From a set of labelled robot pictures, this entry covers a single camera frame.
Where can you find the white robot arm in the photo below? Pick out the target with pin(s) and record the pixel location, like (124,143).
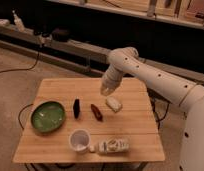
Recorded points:
(185,94)

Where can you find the white plastic bottle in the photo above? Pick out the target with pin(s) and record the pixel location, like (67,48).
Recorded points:
(110,146)

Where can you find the black device on ledge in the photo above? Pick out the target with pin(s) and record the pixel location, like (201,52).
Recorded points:
(60,35)

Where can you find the white cup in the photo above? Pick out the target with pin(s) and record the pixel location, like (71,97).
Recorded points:
(79,141)

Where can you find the dark red object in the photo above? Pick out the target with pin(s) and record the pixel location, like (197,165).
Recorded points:
(96,112)

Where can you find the white spray bottle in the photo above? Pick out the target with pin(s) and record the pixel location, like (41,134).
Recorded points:
(18,22)

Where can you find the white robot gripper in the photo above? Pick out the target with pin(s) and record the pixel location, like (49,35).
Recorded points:
(111,80)

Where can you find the green bowl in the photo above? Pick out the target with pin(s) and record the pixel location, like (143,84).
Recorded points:
(48,117)

